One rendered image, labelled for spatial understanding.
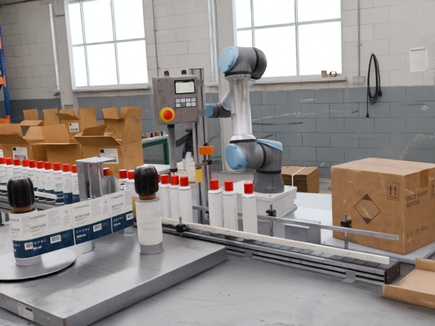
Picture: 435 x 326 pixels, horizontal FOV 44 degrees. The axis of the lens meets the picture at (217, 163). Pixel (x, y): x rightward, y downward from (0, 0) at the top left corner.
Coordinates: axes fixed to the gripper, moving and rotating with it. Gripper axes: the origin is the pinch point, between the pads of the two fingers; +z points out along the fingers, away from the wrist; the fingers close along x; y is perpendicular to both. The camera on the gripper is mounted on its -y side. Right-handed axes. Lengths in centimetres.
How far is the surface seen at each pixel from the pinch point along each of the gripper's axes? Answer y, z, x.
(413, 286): 124, 14, -78
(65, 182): -40, 2, -48
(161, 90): 25, -42, -58
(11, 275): 13, 11, -127
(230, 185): 58, -8, -64
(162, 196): 25, 0, -61
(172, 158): 22, -13, -48
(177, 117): 29, -31, -54
